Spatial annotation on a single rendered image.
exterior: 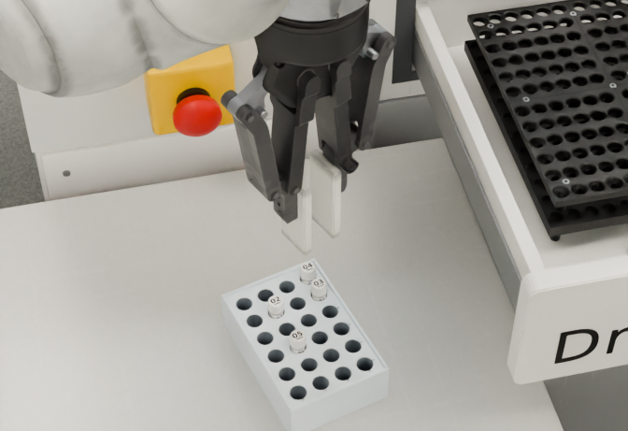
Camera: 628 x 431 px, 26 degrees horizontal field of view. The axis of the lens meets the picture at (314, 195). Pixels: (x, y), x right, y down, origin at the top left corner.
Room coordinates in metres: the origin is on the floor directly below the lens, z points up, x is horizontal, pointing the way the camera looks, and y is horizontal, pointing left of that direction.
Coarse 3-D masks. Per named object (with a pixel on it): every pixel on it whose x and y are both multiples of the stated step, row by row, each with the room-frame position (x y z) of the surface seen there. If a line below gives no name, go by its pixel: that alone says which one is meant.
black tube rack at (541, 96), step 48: (576, 0) 0.92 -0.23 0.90; (480, 48) 0.86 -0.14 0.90; (528, 48) 0.86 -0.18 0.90; (576, 48) 0.86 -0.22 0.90; (624, 48) 0.86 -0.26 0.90; (528, 96) 0.80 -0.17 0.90; (576, 96) 0.80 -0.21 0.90; (624, 96) 0.83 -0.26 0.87; (528, 144) 0.74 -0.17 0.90; (576, 144) 0.74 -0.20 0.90; (624, 144) 0.75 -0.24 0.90; (576, 192) 0.72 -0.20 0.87
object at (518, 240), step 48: (432, 0) 0.93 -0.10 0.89; (480, 0) 0.94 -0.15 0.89; (528, 0) 0.95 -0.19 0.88; (624, 0) 0.97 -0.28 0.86; (432, 48) 0.87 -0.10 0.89; (432, 96) 0.85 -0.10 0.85; (480, 96) 0.87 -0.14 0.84; (480, 144) 0.75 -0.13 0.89; (480, 192) 0.72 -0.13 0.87; (528, 192) 0.75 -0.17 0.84; (528, 240) 0.65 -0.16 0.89; (576, 240) 0.70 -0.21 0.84; (624, 240) 0.70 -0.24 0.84
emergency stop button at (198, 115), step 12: (192, 96) 0.80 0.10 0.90; (204, 96) 0.80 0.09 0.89; (180, 108) 0.79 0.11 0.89; (192, 108) 0.79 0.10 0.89; (204, 108) 0.79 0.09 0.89; (216, 108) 0.80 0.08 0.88; (180, 120) 0.79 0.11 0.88; (192, 120) 0.79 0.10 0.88; (204, 120) 0.79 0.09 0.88; (216, 120) 0.80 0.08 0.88; (180, 132) 0.79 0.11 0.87; (192, 132) 0.79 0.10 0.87; (204, 132) 0.79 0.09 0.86
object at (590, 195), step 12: (576, 180) 0.71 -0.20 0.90; (588, 180) 0.71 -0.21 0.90; (600, 180) 0.71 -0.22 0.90; (612, 180) 0.71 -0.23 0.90; (624, 180) 0.71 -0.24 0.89; (552, 192) 0.69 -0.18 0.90; (564, 192) 0.70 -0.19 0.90; (588, 192) 0.69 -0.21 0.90; (600, 192) 0.69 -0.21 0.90; (612, 192) 0.69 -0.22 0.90; (624, 192) 0.69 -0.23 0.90; (564, 204) 0.68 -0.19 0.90
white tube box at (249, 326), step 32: (256, 288) 0.69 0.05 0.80; (288, 288) 0.69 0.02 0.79; (224, 320) 0.67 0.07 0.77; (256, 320) 0.66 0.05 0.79; (288, 320) 0.65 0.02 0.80; (320, 320) 0.65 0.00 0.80; (352, 320) 0.65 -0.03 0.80; (256, 352) 0.62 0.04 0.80; (288, 352) 0.62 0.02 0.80; (320, 352) 0.62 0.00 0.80; (352, 352) 0.64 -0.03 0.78; (288, 384) 0.59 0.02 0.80; (320, 384) 0.60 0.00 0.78; (352, 384) 0.59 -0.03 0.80; (384, 384) 0.60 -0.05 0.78; (288, 416) 0.57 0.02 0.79; (320, 416) 0.58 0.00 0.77
